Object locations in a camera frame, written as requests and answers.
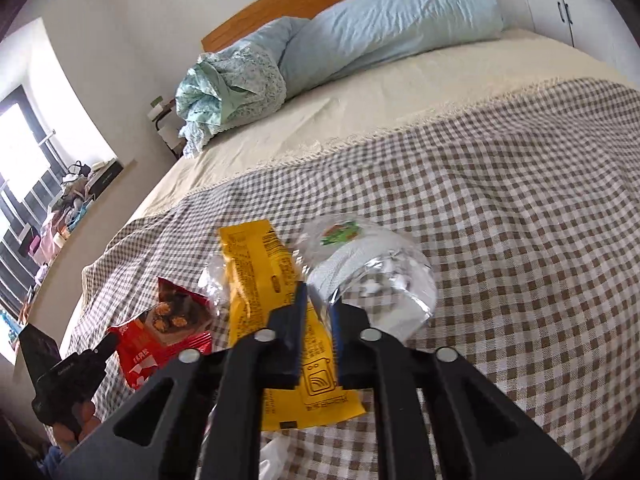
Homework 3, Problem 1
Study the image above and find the red snack packet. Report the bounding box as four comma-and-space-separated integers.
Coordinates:
106, 276, 215, 390

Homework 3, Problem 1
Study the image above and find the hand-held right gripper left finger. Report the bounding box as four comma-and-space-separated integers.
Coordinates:
54, 282, 309, 480

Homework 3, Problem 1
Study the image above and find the dark bedside table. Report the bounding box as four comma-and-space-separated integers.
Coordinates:
147, 95, 186, 161

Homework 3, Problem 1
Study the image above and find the clear plastic bag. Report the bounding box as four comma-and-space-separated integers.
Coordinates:
258, 435, 288, 480

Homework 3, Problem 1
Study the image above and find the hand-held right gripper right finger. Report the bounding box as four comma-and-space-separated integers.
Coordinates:
330, 300, 583, 480

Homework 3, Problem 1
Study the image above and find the checked fringed blanket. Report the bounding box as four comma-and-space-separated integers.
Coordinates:
60, 77, 640, 480

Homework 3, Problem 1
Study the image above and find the clear plastic container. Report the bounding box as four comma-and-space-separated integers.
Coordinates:
292, 215, 438, 341

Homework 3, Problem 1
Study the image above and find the person's left hand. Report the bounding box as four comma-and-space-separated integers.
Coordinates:
50, 400, 103, 448

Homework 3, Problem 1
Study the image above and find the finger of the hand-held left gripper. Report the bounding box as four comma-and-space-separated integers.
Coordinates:
82, 335, 121, 367

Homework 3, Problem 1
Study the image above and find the black box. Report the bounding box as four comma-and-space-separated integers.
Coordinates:
86, 159, 124, 195

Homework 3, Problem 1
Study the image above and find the window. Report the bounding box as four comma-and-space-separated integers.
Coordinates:
0, 85, 66, 311

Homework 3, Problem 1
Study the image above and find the rolled floral quilt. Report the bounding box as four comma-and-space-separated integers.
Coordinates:
175, 16, 312, 159

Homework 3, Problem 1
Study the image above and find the windowsill clutter pile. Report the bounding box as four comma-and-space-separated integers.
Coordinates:
17, 157, 108, 311

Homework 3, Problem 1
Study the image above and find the light blue pillow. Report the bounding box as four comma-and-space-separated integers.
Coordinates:
277, 0, 503, 93

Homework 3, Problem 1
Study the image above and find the yellow snack packet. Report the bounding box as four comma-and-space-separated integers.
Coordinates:
218, 220, 367, 432

